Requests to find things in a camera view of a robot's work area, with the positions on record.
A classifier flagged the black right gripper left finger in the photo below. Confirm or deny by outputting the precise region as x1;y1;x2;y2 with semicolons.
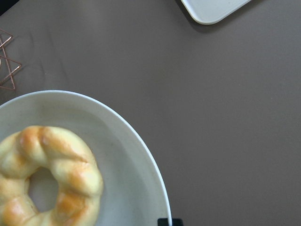
157;218;169;226

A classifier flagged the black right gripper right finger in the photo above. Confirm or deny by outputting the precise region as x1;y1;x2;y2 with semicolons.
172;218;183;226

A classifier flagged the white round plate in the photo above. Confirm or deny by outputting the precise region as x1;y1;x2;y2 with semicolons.
0;90;172;226

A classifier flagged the yellow twisted donut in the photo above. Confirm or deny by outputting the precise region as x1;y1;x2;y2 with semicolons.
0;126;103;226

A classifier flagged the white rectangular tray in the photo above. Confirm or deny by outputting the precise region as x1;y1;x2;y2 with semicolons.
181;0;250;25

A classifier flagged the copper wire bottle rack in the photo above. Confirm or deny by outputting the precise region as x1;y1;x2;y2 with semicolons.
0;29;22;90

